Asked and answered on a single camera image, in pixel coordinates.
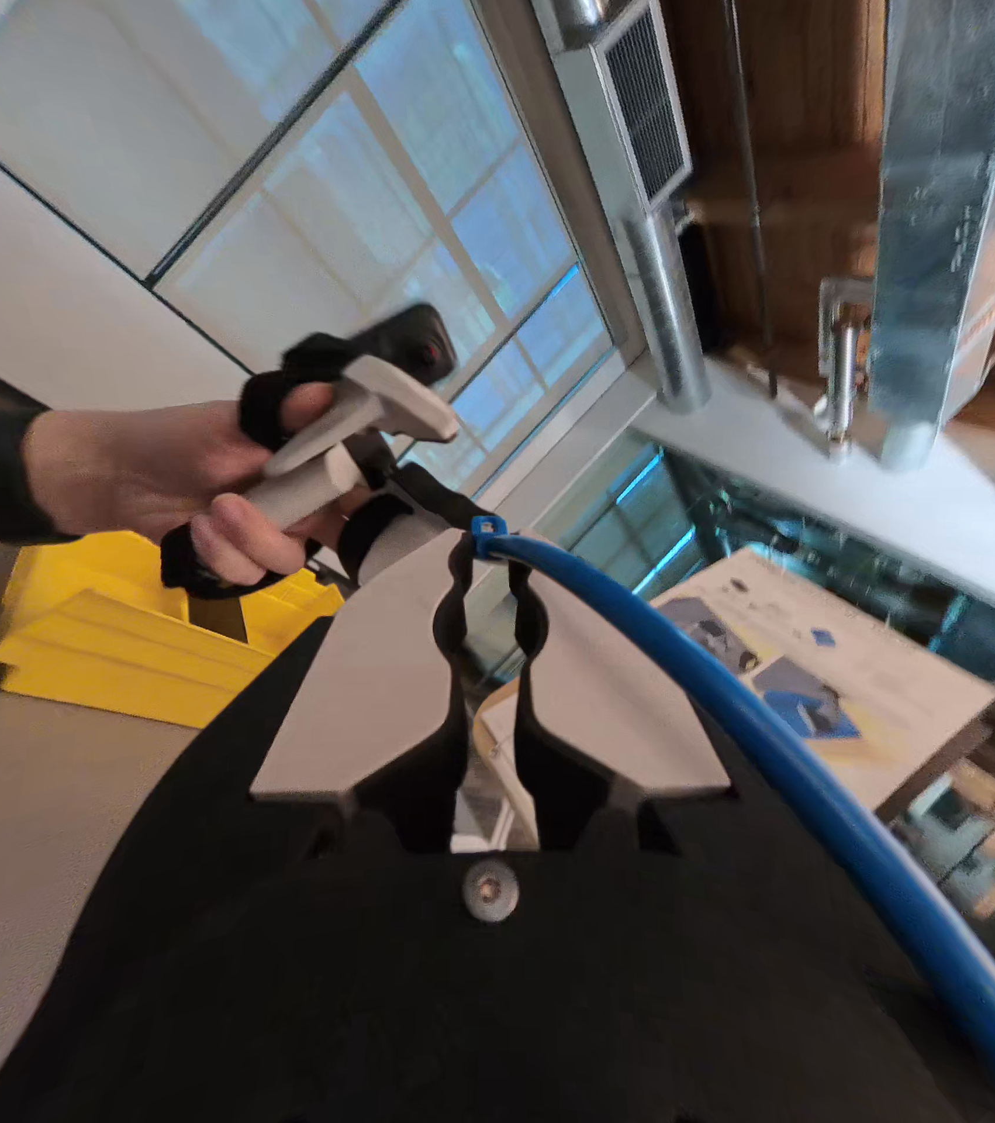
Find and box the instruction poster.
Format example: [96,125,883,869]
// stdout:
[648,545,995,813]

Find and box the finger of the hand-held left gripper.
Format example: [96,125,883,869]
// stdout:
[357,517,466,590]

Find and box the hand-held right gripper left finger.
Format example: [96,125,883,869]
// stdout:
[248,530,475,806]

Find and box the blue ethernet cable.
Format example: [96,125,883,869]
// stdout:
[469,514,995,1123]

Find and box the round spiral air duct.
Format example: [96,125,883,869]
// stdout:
[620,209,714,416]

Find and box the black wristband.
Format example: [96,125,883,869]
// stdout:
[0,406,79,548]

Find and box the grey wall air vent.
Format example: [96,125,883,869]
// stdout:
[550,0,696,217]

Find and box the foil wrapped rectangular duct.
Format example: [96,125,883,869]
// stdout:
[866,0,995,473]

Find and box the person's left hand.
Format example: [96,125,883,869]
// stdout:
[24,382,350,581]

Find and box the large window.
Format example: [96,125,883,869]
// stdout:
[0,0,635,497]

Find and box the yellow plastic bin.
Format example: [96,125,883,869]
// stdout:
[0,529,348,731]

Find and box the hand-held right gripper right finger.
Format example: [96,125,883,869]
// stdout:
[509,562,738,802]

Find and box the silver insulated pipe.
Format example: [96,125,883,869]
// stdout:
[815,276,869,464]

